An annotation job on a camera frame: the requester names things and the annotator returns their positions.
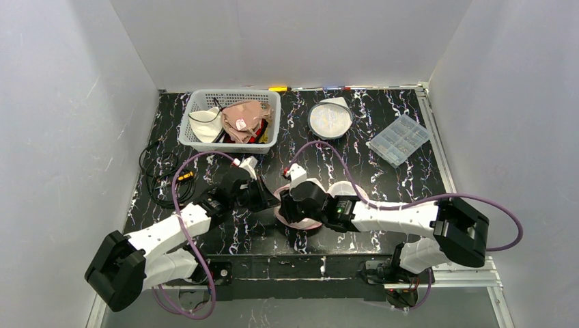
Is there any white pink-trim laundry bag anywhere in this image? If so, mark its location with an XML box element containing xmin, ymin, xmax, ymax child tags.
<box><xmin>274</xmin><ymin>178</ymin><xmax>366</xmax><ymax>233</ymax></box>

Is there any bright red bra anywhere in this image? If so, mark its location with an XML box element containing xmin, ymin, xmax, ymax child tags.
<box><xmin>253</xmin><ymin>127</ymin><xmax>268</xmax><ymax>144</ymax></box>

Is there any beige pink bra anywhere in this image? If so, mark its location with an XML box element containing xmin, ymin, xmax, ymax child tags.
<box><xmin>222</xmin><ymin>100</ymin><xmax>272</xmax><ymax>144</ymax></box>

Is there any black bra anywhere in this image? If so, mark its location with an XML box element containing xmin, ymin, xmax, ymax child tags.
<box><xmin>188</xmin><ymin>97</ymin><xmax>225</xmax><ymax>143</ymax></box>

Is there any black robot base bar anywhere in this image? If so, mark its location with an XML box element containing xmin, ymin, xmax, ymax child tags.
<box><xmin>165</xmin><ymin>256</ymin><xmax>419</xmax><ymax>309</ymax></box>

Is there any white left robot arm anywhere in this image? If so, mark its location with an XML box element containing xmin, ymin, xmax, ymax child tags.
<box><xmin>84</xmin><ymin>167</ymin><xmax>280</xmax><ymax>312</ymax></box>

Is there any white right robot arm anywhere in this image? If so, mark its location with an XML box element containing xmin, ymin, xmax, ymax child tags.
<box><xmin>279</xmin><ymin>181</ymin><xmax>489</xmax><ymax>275</ymax></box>

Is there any white plastic basket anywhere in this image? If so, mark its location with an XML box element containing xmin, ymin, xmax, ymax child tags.
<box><xmin>178</xmin><ymin>89</ymin><xmax>282</xmax><ymax>154</ymax></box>

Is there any clear plastic parts box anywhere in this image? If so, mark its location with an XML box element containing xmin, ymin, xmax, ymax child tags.
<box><xmin>366</xmin><ymin>114</ymin><xmax>429</xmax><ymax>167</ymax></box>

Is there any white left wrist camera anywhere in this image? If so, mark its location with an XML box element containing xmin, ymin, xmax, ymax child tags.
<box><xmin>233</xmin><ymin>156</ymin><xmax>257</xmax><ymax>180</ymax></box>

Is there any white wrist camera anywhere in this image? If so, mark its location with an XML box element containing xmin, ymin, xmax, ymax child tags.
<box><xmin>282</xmin><ymin>163</ymin><xmax>307</xmax><ymax>189</ymax></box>
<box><xmin>233</xmin><ymin>156</ymin><xmax>257</xmax><ymax>180</ymax></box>

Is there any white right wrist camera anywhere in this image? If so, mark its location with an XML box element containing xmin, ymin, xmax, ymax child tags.
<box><xmin>282</xmin><ymin>163</ymin><xmax>307</xmax><ymax>189</ymax></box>

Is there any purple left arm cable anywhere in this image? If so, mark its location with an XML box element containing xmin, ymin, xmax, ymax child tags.
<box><xmin>151</xmin><ymin>151</ymin><xmax>240</xmax><ymax>320</ymax></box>

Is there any black coiled cable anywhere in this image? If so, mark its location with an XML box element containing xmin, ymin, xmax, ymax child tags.
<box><xmin>137</xmin><ymin>140</ymin><xmax>196</xmax><ymax>209</ymax></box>

